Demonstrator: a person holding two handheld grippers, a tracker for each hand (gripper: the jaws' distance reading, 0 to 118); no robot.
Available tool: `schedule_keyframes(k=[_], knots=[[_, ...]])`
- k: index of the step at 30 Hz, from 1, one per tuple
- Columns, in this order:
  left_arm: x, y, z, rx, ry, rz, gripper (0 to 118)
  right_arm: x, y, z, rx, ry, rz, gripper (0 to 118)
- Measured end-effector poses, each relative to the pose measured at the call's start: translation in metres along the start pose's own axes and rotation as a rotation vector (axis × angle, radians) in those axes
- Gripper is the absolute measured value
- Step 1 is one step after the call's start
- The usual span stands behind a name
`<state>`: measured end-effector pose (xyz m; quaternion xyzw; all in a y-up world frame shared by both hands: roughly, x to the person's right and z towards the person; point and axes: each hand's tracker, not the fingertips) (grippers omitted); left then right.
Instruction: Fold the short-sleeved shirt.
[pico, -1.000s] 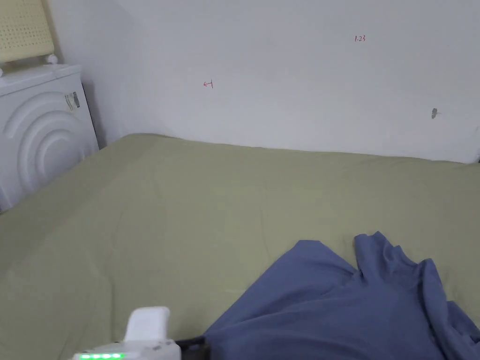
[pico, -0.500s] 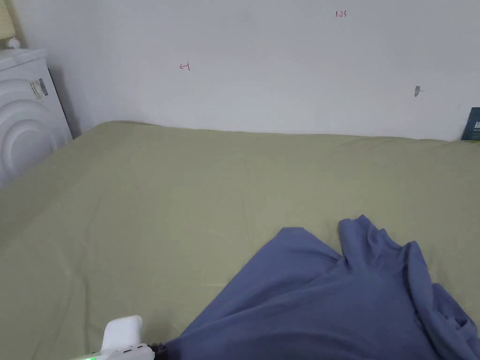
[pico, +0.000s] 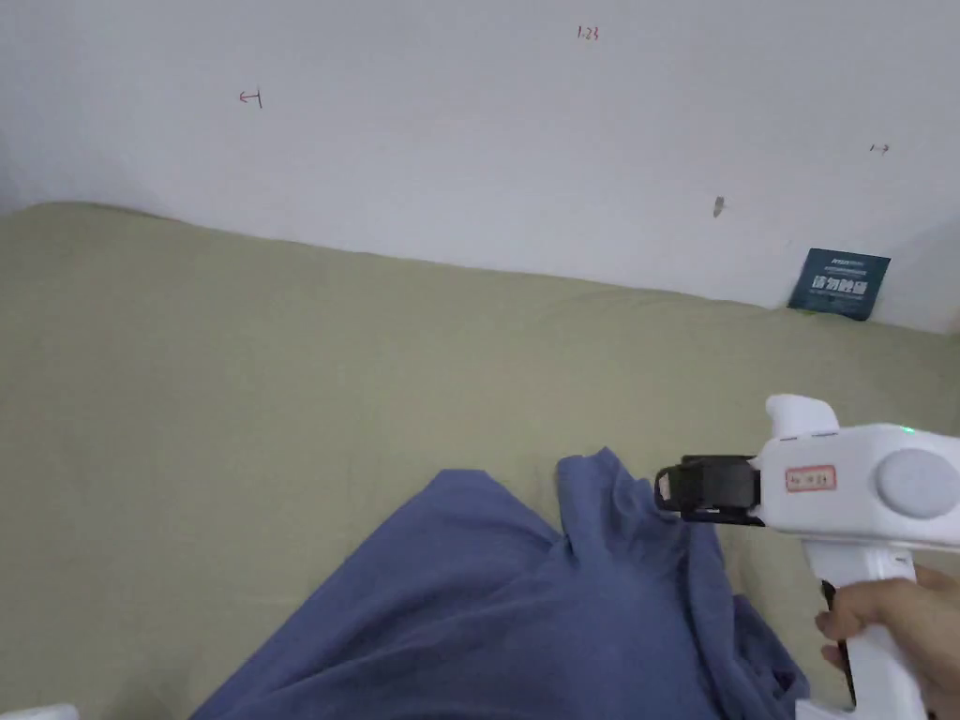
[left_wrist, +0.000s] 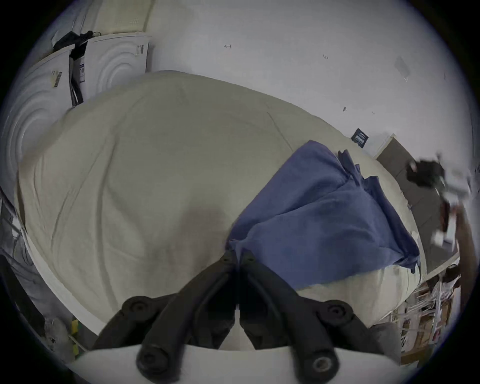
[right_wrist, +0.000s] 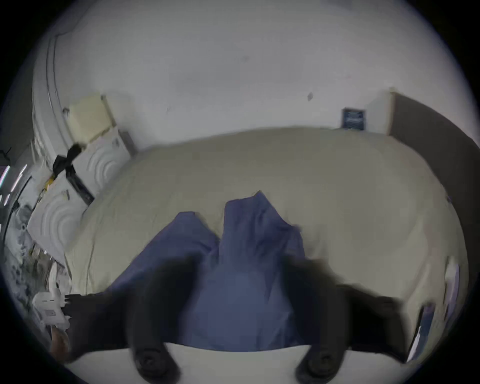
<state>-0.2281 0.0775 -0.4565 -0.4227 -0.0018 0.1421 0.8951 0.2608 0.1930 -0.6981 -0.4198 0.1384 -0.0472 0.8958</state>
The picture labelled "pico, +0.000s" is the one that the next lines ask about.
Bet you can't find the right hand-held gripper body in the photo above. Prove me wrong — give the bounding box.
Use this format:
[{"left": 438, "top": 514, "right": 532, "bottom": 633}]
[{"left": 678, "top": 393, "right": 960, "bottom": 720}]

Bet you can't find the bed with pale green sheet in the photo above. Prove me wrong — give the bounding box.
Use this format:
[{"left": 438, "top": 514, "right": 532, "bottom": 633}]
[{"left": 0, "top": 201, "right": 960, "bottom": 720}]

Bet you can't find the dark teal card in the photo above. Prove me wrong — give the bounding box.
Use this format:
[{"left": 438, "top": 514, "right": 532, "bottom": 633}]
[{"left": 787, "top": 247, "right": 893, "bottom": 323}]

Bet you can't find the blue garment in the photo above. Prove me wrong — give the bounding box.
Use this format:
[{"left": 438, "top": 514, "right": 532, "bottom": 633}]
[{"left": 187, "top": 447, "right": 813, "bottom": 720}]

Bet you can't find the person's right hand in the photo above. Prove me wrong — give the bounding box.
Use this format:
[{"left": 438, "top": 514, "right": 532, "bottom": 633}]
[{"left": 813, "top": 565, "right": 960, "bottom": 720}]

